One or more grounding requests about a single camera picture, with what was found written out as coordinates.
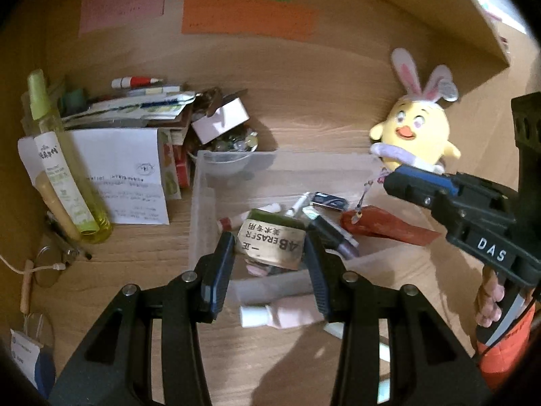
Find yellow chick plush toy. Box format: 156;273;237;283
369;48;462;176

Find eyeglasses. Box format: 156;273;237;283
23;216;94;347

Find bowl of small trinkets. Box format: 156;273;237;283
188;133;259;176

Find blue white card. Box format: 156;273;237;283
10;328;55;394

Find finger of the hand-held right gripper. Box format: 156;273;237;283
383;170;514;242
397;166;520;222

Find red green carton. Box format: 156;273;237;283
157;129;192;199

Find small blue box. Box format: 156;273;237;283
310;192;348;212

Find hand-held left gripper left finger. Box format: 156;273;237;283
48;232;236;406

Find green tape roll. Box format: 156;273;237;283
59;88;87;113

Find yellow-green spray bottle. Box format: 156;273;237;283
26;69;114;245

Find pink tube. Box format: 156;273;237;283
239;294;339;330

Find red packet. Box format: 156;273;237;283
340;205;442;246

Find white printed tube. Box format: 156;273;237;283
284;192;311;218

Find stack of stationery packets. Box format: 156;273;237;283
59;89;197;132

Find purple tube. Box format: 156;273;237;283
310;216;360;258

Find green tan eraser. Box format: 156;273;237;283
235;209;307;270

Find wooden stick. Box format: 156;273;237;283
20;260;33;314

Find beige tube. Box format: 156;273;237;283
34;170;82;242

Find person's right hand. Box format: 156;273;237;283
473;268;507;329

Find white cable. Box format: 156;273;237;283
0;254;66;273

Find pink paper note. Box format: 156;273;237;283
78;0;165;37

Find orange paper note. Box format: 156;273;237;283
181;0;319;43

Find beaded charm string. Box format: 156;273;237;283
353;173;387;225

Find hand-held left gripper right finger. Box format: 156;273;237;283
303;233;495;406

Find white tube red cap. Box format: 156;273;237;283
216;203;282;231

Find small white box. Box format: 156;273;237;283
191;97;249;144

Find red white marker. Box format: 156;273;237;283
112;76;163;89

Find clear plastic box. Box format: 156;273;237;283
189;149;423;301

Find white paper sheet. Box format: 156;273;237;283
70;129;170;225

